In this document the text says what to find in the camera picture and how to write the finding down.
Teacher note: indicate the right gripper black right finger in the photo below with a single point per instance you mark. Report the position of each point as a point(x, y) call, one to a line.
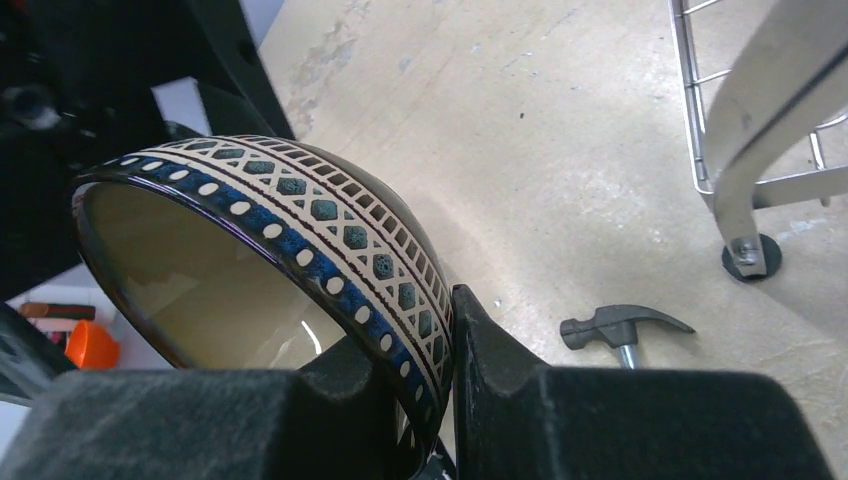
point(518, 417)

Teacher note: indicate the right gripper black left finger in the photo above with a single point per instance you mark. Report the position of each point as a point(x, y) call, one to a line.
point(331, 419)

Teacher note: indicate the dark brown glazed bowl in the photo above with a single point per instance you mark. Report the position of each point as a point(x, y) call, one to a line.
point(249, 251)

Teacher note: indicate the stainless steel dish rack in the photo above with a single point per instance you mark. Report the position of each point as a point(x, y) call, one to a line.
point(756, 145)

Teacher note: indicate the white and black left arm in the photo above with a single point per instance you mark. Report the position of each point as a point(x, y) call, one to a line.
point(83, 82)

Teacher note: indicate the orange object beyond table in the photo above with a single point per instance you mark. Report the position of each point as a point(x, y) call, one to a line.
point(91, 346)

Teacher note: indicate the black-handled claw hammer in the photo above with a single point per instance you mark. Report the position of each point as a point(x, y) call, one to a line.
point(616, 326)

